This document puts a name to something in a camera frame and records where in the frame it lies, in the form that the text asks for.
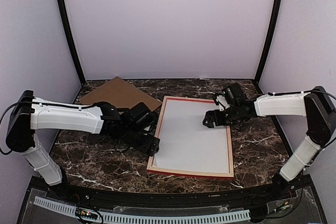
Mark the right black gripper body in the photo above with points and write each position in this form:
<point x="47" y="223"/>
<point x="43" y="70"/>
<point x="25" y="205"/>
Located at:
<point x="233" y="115"/>

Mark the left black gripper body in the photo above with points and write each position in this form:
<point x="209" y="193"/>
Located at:
<point x="131" y="139"/>

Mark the autumn forest photo print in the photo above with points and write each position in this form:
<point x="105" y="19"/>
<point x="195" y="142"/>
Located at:
<point x="189" y="142"/>

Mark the brown cardboard backing board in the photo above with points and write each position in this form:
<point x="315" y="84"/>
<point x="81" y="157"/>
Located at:
<point x="121" y="94"/>

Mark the red wooden picture frame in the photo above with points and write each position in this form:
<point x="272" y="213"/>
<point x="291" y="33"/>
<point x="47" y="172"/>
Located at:
<point x="231" y="155"/>

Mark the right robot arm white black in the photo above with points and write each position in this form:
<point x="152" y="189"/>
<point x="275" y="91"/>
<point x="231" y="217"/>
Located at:
<point x="314" y="107"/>

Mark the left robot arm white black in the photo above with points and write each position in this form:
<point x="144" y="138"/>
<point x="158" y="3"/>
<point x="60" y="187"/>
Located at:
<point x="30" y="114"/>

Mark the small circuit board with led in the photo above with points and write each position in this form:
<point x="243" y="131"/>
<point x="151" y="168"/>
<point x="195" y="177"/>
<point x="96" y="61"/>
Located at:
<point x="84" y="213"/>

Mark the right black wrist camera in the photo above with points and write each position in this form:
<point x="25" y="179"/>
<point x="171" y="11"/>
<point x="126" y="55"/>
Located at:
<point x="234" y="95"/>

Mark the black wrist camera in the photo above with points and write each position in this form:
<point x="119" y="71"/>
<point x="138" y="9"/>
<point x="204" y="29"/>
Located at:
<point x="234" y="95"/>
<point x="142" y="115"/>

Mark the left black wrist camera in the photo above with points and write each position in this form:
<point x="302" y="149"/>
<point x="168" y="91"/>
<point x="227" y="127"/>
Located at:
<point x="142" y="115"/>

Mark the white slotted cable duct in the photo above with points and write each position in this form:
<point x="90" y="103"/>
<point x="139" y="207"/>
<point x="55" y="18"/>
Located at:
<point x="144" y="217"/>

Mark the black right corner post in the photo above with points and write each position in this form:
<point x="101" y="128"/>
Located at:
<point x="268" y="40"/>

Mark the black corner post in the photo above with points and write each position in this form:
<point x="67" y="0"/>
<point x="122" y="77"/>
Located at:
<point x="268" y="40"/>
<point x="70" y="41"/>

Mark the black front mounting rail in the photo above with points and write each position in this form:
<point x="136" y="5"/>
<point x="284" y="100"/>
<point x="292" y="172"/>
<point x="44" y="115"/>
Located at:
<point x="247" y="198"/>

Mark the black left corner post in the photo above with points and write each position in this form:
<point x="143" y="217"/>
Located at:
<point x="70" y="41"/>

